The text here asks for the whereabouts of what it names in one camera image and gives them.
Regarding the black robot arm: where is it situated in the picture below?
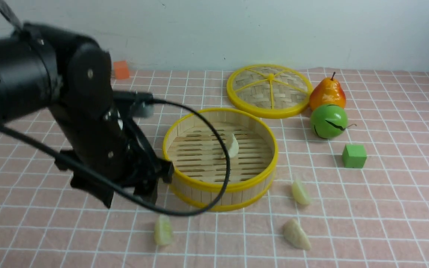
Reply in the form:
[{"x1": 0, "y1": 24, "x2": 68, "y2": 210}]
[{"x1": 0, "y1": 0, "x2": 174, "y2": 212}]

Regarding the pink checkered tablecloth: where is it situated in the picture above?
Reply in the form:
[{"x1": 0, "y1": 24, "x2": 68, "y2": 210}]
[{"x1": 0, "y1": 69, "x2": 429, "y2": 268}]

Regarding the orange yellow toy pear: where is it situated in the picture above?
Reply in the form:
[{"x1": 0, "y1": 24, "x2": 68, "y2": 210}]
[{"x1": 309, "y1": 71, "x2": 347, "y2": 111}]

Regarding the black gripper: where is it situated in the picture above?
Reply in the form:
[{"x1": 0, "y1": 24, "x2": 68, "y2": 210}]
[{"x1": 50, "y1": 93, "x2": 174, "y2": 209}]

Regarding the black cable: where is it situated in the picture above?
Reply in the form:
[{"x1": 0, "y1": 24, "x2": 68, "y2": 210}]
[{"x1": 0, "y1": 98, "x2": 231, "y2": 217}]

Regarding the woven steamer lid yellow rim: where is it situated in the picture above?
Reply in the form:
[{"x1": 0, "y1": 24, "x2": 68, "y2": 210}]
[{"x1": 226, "y1": 64, "x2": 313, "y2": 119}]

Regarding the green foam cube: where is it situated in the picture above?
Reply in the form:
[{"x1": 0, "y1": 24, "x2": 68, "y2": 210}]
[{"x1": 342, "y1": 144, "x2": 367, "y2": 169}]

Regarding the bamboo steamer tray yellow rim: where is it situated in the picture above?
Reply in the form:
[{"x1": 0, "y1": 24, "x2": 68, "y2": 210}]
[{"x1": 162, "y1": 108, "x2": 279, "y2": 211}]

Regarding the green toy apple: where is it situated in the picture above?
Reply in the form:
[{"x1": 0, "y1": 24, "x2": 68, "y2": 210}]
[{"x1": 310, "y1": 104, "x2": 356, "y2": 140}]

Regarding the orange foam cube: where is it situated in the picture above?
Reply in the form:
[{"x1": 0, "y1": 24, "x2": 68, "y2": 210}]
[{"x1": 113, "y1": 61, "x2": 130, "y2": 80}]

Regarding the pale dumpling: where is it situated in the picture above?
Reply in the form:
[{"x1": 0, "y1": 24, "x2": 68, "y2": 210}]
[
  {"x1": 154, "y1": 215, "x2": 174, "y2": 246},
  {"x1": 282, "y1": 218, "x2": 311, "y2": 251},
  {"x1": 224, "y1": 133, "x2": 239, "y2": 159},
  {"x1": 291, "y1": 179, "x2": 311, "y2": 206}
]

